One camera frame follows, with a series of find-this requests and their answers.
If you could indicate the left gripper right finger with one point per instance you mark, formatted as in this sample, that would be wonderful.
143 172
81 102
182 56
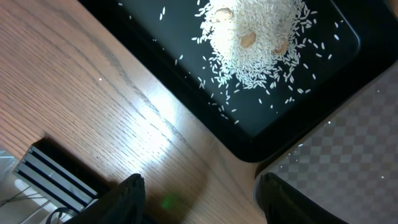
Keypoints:
283 204

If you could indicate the rice grains pile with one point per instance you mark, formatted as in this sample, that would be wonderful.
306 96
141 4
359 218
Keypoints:
250 60

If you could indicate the black waste tray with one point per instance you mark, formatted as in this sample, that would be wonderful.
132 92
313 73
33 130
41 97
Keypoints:
343 46

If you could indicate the dark brown serving tray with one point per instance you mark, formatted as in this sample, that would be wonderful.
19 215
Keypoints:
348 165

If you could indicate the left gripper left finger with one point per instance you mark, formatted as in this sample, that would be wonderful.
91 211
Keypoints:
122 205

